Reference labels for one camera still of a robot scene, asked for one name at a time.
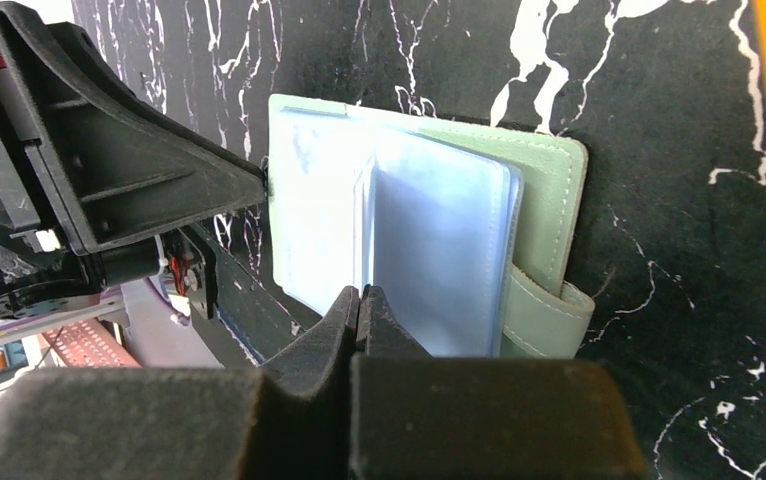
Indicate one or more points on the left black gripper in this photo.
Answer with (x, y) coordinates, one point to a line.
(77, 146)

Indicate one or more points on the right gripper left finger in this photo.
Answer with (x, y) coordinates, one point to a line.
(287, 419)

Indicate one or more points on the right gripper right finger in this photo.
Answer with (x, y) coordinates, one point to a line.
(414, 416)

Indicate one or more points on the green card holder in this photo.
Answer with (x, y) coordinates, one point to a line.
(466, 228)

